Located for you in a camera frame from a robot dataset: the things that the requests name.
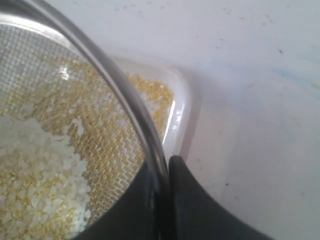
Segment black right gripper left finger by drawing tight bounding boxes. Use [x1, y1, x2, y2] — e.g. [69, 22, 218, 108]
[75, 162, 165, 240]

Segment white square plastic tray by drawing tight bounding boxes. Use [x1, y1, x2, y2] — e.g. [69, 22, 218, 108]
[111, 53, 201, 159]

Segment round steel mesh sieve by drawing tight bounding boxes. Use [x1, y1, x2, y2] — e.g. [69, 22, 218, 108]
[0, 0, 170, 240]

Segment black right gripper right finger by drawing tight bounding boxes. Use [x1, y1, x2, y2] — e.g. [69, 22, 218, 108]
[168, 155, 270, 240]

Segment yellow millet grains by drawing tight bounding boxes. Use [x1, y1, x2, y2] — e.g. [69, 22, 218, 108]
[0, 59, 175, 240]

